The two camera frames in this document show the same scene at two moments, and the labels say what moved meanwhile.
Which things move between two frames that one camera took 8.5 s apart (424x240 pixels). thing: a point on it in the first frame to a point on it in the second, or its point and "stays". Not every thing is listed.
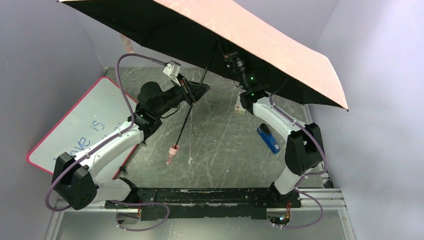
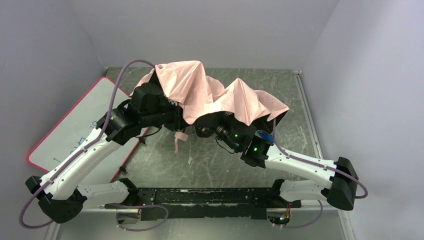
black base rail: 206,204 stays
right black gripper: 238,62 to 205,125
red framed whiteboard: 100,111 stays
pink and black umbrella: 253,41 to 187,85
